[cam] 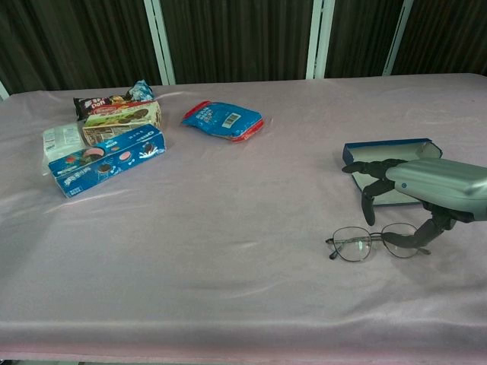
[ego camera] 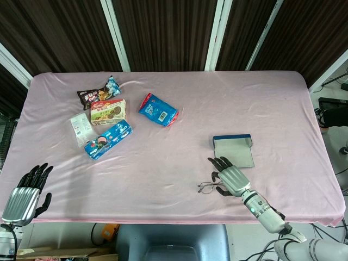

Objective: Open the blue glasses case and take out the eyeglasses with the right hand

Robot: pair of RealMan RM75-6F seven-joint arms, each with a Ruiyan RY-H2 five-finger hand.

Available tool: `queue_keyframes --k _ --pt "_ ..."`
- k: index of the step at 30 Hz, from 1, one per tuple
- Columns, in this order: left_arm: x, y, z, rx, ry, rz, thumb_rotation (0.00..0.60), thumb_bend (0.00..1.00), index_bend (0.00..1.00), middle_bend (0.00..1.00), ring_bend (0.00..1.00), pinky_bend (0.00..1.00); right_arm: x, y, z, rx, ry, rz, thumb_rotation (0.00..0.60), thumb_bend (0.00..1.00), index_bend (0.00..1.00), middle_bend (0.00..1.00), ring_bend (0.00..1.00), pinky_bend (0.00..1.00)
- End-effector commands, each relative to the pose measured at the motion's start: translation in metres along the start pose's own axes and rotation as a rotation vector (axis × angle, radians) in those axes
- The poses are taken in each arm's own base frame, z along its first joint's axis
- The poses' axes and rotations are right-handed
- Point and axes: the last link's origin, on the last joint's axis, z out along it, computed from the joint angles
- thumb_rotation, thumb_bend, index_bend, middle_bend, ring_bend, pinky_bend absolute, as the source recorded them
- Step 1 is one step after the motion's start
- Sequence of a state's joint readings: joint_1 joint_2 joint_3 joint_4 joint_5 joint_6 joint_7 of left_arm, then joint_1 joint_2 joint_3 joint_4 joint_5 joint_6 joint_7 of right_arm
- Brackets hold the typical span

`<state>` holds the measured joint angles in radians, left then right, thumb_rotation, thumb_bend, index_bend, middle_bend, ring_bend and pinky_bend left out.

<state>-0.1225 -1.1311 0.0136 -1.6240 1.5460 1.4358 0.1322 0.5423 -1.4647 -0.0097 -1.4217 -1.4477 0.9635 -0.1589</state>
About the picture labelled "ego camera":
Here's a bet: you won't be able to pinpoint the blue glasses case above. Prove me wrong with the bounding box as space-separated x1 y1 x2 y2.
212 133 256 170

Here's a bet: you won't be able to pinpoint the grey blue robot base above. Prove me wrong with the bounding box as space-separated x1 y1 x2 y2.
115 224 231 261

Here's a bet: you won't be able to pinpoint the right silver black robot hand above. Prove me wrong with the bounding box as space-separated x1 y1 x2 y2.
208 156 252 198

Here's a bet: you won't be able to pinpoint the blue Oreo cookie box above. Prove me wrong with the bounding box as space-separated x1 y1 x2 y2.
83 119 134 161

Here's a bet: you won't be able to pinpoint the dark brown snack packet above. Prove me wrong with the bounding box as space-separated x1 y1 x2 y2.
77 87 109 110

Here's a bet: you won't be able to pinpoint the pink tablecloth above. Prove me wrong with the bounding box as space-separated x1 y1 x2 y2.
0 71 344 226

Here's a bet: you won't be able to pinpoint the eyeglasses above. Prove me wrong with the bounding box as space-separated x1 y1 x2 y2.
197 181 225 195

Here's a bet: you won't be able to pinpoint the orange device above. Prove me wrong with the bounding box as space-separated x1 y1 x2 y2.
101 223 120 243

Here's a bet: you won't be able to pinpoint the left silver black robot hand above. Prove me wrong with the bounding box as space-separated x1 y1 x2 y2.
1 163 54 226

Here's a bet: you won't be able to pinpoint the black floor cable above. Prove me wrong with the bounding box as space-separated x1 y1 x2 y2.
239 236 283 261

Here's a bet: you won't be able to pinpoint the blue red cookie bag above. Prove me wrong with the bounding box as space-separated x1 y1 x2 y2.
138 92 179 128

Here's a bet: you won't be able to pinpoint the light blue snack packet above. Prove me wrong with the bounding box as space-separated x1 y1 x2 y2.
105 75 121 96

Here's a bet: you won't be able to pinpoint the white frame post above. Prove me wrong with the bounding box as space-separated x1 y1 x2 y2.
308 47 348 93
246 0 283 71
100 0 131 73
0 43 33 89
204 0 233 72

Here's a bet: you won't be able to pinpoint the white tissue packet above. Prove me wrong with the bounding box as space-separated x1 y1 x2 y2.
69 113 96 149

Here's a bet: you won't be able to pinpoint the green cream cookie box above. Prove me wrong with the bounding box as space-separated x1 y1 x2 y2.
90 98 128 126

